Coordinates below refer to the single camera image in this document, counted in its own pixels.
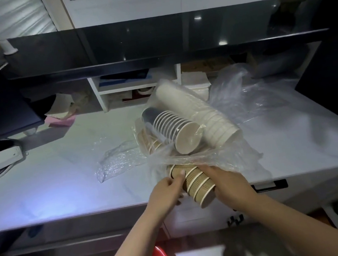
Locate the black glossy bar counter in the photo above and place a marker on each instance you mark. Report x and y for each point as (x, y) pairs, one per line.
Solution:
(142, 41)

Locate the person's left hand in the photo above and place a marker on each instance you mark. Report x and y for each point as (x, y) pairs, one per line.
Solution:
(164, 197)

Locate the metal cabinet shelf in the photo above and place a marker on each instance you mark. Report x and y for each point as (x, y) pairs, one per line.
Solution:
(79, 246)

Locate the clear plastic bag sheet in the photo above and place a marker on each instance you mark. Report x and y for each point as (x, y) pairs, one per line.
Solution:
(247, 94)

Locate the small black cabinet latch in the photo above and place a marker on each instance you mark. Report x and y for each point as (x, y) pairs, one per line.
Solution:
(235, 220)

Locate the person's right forearm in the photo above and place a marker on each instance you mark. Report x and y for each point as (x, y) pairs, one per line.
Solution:
(299, 227)

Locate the person's right hand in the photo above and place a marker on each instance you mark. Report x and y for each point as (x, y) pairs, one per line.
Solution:
(231, 188)

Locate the person's left forearm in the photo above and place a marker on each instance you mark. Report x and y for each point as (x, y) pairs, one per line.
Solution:
(128, 254)

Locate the small white container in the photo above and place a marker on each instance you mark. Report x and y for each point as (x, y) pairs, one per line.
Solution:
(10, 47)

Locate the pink paper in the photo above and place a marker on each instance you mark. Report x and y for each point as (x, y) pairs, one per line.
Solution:
(57, 121)

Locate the blue folder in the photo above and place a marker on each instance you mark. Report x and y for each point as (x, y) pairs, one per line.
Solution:
(122, 77)

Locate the stack of striped paper cups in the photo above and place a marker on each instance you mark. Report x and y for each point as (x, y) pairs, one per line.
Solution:
(186, 136)

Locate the black cup dispenser rack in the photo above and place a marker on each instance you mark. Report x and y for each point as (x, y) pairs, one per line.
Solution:
(335, 90)

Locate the clear bubble wrap sheet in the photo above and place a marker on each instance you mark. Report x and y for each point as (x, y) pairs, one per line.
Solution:
(120, 161)

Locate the white tape roll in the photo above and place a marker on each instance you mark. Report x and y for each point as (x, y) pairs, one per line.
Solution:
(145, 90)

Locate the white shelf unit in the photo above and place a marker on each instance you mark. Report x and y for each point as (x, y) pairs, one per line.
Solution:
(136, 85)

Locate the stack of white paper cups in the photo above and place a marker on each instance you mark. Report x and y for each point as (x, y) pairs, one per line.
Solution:
(204, 111)

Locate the wrapped white napkin packet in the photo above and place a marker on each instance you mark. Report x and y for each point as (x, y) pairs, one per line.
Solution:
(195, 83)

